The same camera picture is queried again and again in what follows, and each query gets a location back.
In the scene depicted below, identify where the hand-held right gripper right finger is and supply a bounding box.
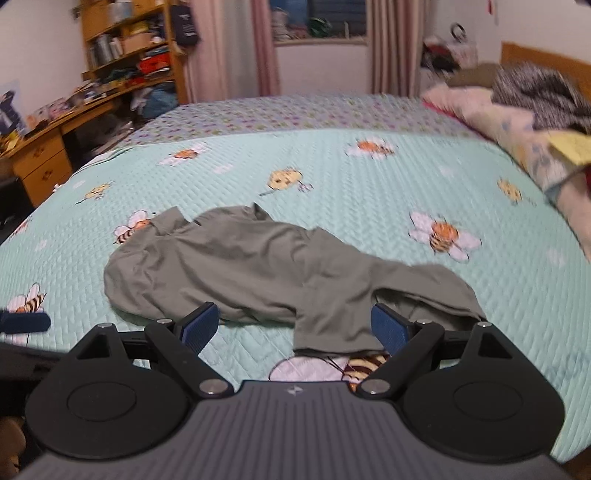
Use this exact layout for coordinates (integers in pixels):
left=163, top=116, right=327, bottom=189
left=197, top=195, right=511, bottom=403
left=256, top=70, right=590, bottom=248
left=358, top=302, right=515, bottom=400

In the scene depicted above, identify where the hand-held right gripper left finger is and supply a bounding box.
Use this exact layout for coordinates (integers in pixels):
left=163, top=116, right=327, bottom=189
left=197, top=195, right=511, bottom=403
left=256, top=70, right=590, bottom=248
left=69, top=302, right=234, bottom=398

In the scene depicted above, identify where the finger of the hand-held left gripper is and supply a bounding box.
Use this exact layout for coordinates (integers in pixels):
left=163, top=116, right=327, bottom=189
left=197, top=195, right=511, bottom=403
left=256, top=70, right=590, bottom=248
left=0, top=309, right=51, bottom=334

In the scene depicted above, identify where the grey t-shirt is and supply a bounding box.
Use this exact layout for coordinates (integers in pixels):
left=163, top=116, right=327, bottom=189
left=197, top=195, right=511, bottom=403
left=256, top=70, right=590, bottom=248
left=102, top=202, right=488, bottom=356

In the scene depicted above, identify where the blue clothes pile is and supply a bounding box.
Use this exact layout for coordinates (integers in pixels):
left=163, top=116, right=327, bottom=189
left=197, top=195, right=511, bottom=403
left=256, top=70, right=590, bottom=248
left=131, top=85, right=178, bottom=121

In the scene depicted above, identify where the black chair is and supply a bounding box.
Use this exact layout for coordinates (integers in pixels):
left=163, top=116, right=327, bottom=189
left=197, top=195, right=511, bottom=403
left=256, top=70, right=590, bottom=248
left=0, top=178, right=33, bottom=241

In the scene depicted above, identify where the bee-print quilted bedspread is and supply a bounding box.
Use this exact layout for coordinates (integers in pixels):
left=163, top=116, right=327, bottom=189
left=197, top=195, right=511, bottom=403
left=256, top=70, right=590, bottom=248
left=0, top=92, right=591, bottom=462

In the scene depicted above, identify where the wooden desk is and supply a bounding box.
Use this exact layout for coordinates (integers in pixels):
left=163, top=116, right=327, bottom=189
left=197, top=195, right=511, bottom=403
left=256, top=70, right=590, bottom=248
left=0, top=76, right=176, bottom=208

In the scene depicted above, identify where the pink floral duvet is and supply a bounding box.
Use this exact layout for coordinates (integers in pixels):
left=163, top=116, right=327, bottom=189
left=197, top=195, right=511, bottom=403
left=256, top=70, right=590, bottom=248
left=422, top=85, right=591, bottom=259

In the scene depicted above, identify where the yellow cloth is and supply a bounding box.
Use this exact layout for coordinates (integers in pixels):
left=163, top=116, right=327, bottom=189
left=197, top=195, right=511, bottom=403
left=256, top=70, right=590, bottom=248
left=549, top=131, right=591, bottom=166

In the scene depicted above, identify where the orange box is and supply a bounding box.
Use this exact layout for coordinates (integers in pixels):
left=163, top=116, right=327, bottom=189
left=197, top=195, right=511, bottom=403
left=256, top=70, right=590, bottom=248
left=139, top=55, right=171, bottom=75

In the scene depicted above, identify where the olive folded garment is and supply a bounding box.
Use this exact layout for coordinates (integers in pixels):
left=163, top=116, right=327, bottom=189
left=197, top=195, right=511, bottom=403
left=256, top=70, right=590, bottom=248
left=445, top=64, right=502, bottom=88

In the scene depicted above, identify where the black-white patterned blanket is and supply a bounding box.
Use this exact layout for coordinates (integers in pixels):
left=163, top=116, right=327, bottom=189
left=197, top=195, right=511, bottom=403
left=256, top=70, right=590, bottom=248
left=492, top=62, right=591, bottom=139

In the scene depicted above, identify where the row of books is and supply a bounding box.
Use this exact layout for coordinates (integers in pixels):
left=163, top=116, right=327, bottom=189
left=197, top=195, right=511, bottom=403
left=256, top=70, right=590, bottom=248
left=88, top=34, right=123, bottom=65

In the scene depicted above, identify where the cardboard box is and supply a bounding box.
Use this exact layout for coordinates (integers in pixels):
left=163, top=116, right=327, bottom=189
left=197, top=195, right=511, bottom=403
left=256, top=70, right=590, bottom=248
left=121, top=32, right=153, bottom=54

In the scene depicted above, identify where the white plastic bag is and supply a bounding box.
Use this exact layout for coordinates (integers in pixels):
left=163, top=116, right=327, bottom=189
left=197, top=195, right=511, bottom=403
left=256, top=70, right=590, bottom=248
left=422, top=23, right=478, bottom=75

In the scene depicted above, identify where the navy hanging bag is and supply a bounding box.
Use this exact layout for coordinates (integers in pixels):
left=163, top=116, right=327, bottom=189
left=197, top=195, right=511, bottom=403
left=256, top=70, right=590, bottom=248
left=168, top=2, right=201, bottom=47

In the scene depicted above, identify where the wooden headboard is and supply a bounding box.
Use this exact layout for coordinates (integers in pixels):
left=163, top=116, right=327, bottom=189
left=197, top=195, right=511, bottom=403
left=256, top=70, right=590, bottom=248
left=501, top=41, right=591, bottom=93

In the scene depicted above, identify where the window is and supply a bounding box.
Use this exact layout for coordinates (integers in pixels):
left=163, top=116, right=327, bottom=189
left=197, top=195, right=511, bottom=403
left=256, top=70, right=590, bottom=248
left=270, top=0, right=370, bottom=47

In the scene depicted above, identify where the wall poster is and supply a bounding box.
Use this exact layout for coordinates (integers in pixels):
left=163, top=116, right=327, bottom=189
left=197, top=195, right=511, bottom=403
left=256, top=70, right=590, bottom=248
left=0, top=80, right=26, bottom=137

